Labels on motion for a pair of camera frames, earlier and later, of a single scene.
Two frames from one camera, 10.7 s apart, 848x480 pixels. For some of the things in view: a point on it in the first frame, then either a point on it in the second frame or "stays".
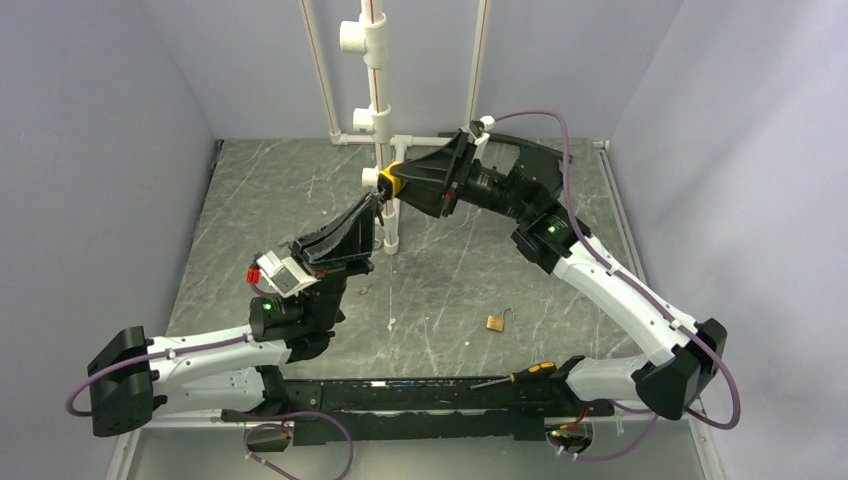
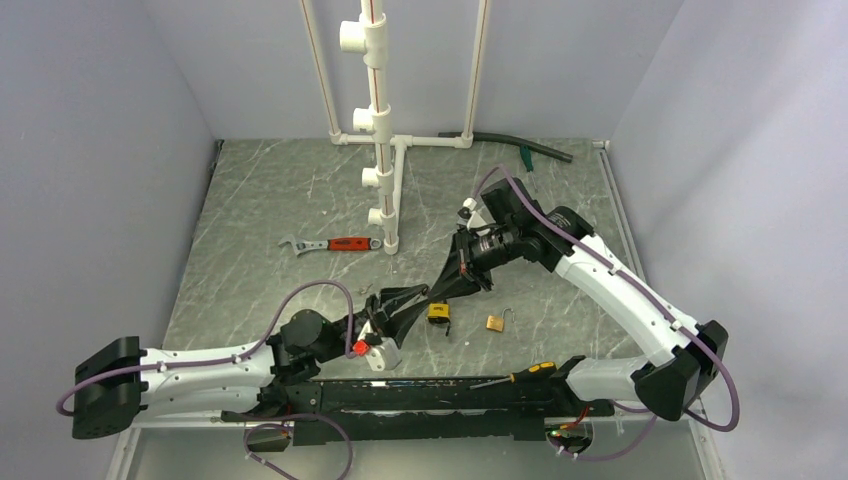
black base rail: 377,409 stays
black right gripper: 425,187 -> 452,282
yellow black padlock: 389,183 -> 439,312
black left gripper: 342,248 -> 396,325
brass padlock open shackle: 497,323 stays
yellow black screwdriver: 535,370 stays
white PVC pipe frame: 373,125 stays
